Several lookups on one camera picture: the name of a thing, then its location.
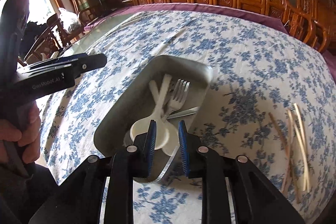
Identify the carved wooden armchair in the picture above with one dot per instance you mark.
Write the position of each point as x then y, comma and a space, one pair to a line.
315, 3

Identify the white plastic spoon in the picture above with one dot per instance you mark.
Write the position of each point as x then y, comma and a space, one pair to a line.
139, 132
168, 140

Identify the long purple sofa cushion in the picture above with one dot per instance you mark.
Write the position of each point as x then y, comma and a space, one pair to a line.
210, 7

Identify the grey metal tray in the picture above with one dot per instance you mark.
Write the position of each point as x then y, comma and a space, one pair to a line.
123, 111

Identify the white plastic fork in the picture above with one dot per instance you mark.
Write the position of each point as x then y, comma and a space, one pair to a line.
178, 98

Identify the person's left hand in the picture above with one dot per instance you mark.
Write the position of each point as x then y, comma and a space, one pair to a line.
25, 132

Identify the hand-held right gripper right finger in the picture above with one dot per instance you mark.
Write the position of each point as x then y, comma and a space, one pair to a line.
183, 153

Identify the clear plastic bag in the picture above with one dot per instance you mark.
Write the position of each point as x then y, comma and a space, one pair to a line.
69, 20

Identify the person's dark clothing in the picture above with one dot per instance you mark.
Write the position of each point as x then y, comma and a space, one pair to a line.
23, 197

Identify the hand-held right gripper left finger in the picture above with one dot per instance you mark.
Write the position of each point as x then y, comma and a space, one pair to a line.
151, 150

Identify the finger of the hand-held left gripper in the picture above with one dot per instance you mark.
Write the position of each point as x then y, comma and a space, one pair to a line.
92, 62
65, 59

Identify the purple armchair cushion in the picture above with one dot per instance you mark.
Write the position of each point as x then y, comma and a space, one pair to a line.
331, 57

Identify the blue floral tablecloth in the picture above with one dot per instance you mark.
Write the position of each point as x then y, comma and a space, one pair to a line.
249, 56

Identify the wooden chopstick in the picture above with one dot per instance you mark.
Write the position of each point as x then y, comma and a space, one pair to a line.
295, 148
277, 134
300, 140
286, 169

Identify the dark wooden dining chair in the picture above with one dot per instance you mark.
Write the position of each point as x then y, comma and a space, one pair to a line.
50, 35

